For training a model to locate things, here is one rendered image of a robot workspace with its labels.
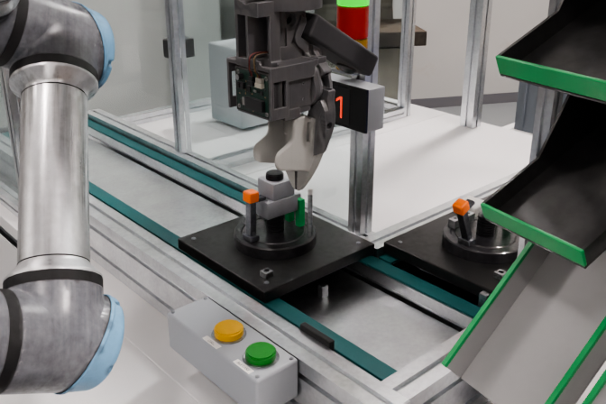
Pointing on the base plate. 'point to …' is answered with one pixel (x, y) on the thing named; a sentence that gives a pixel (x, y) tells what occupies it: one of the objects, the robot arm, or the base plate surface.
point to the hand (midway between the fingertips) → (303, 177)
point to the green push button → (261, 353)
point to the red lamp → (353, 21)
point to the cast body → (276, 195)
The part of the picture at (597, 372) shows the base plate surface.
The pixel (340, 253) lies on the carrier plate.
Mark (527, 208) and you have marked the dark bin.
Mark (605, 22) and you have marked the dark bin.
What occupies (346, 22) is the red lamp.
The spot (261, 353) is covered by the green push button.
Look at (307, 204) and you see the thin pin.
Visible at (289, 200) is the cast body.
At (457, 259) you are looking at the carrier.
